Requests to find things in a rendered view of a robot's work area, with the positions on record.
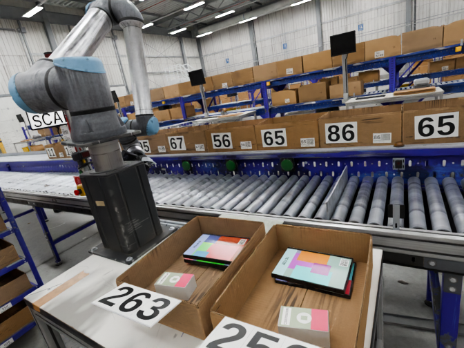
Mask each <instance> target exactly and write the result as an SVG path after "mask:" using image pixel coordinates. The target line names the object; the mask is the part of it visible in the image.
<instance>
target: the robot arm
mask: <svg viewBox="0 0 464 348"><path fill-rule="evenodd" d="M85 11H86V12H85V15H84V17H83V18H82V19H81V20H80V22H79V23H78V24H77V25H76V26H75V27H74V28H73V29H72V31H71V32H70V33H69V34H68V36H67V37H66V38H65V39H64V40H63V41H62V42H61V43H60V44H59V46H58V47H57V48H56V49H55V51H54V52H53V53H52V54H51V56H49V58H41V59H38V60H37V61H36V62H35V63H34V64H33V65H32V67H31V68H30V69H29V70H27V71H25V72H18V73H17V74H15V75H13V76H11V78H10V79H9V82H8V90H9V93H10V95H11V96H12V99H13V101H14V102H15V104H16V105H18V107H20V108H21V109H22V110H24V111H26V112H27V113H32V114H44V113H53V112H58V111H63V110H69V113H70V116H71V130H70V137H71V140H72V142H86V141H91V140H96V139H103V138H107V137H112V136H116V135H120V134H122V133H125V132H127V130H141V133H140V134H137V135H132V136H129V137H124V138H121V139H118V140H119V142H120V144H121V145H122V147H123V151H122V152H121V153H122V158H123V160H124V161H144V165H145V168H146V172H147V174H148V172H149V170H150V168H151V166H153V164H156V163H155V162H154V161H153V160H152V159H151V158H149V157H147V156H146V155H145V153H144V151H143V149H142V147H141V145H140V142H139V141H138V139H137V137H141V136H151V135H155V134H157V132H158V130H159V122H158V119H157V118H156V117H154V114H153V108H152V103H151V93H150V88H149V82H148V73H147V67H146V58H145V52H144V43H143V37H142V28H143V27H144V20H143V17H142V15H141V13H140V11H139V10H138V9H137V7H136V6H135V5H134V4H133V3H132V2H131V1H129V0H98V1H91V2H90V3H88V4H87V5H86V8H85ZM116 25H119V26H120V27H121V28H122V29H123V31H124V39H125V44H126V54H127V58H128V67H129V73H130V81H131V86H132V92H133V100H134V105H135V118H136V119H132V120H128V118H127V117H120V116H119V115H118V114H117V111H116V109H115V104H114V101H113V96H112V93H111V91H110V86H109V83H108V78H107V75H106V71H105V69H104V65H103V63H102V61H101V59H99V58H97V57H91V56H92V55H93V53H94V52H95V51H96V49H97V48H98V46H99V45H100V43H101V42H102V40H103V39H104V37H105V36H106V35H107V33H108V32H109V31H110V30H111V29H112V27H113V26H116ZM153 167H154V166H153Z"/></svg>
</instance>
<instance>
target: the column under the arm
mask: <svg viewBox="0 0 464 348"><path fill-rule="evenodd" d="M79 178H80V180H81V183H82V186H83V188H84V192H85V194H86V197H87V200H88V203H89V206H90V209H91V211H92V214H93V217H94V219H95V222H96V225H97V229H98V231H99V234H100V237H101V240H102V243H101V244H99V245H97V246H95V247H93V248H92V249H91V250H89V251H88V252H89V253H91V254H93V255H98V256H100V257H103V258H107V259H109V260H114V261H116V262H121V263H123V264H127V265H130V264H132V263H133V262H134V261H136V260H137V259H139V258H140V257H142V256H143V255H144V254H145V253H147V252H148V251H150V250H151V249H152V248H153V247H155V246H156V245H158V244H159V243H160V242H161V241H163V240H165V239H166V238H167V237H168V236H170V235H171V234H172V233H174V232H175V231H176V230H178V228H177V227H173V226H164V225H161V223H160V219H159V218H158V212H157V208H156V205H155V200H154V197H153V193H152V190H151V186H150V183H149V180H148V176H147V172H146V168H145V165H144V161H124V165H123V166H120V167H119V168H114V169H112V170H109V171H102V172H95V169H93V170H90V171H87V172H85V173H81V174H79Z"/></svg>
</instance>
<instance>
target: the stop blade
mask: <svg viewBox="0 0 464 348"><path fill-rule="evenodd" d="M347 183H348V174H347V166H346V167H345V169H344V170H343V172H342V174H341V176H340V177H339V179H338V181H337V183H336V185H335V186H334V188H333V191H332V192H331V194H330V196H329V197H328V199H327V201H326V207H327V220H330V219H331V217H332V215H333V214H334V211H335V209H336V207H337V205H338V202H339V200H340V198H341V196H342V193H343V191H344V189H345V187H346V185H347Z"/></svg>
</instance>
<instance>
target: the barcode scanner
mask: <svg viewBox="0 0 464 348"><path fill-rule="evenodd" d="M71 157H72V160H73V161H75V162H77V163H78V165H79V168H78V169H81V168H84V167H86V166H88V164H87V165H85V166H83V165H84V164H86V160H85V159H86V158H89V157H90V153H89V150H81V151H77V152H74V153H72V155H71Z"/></svg>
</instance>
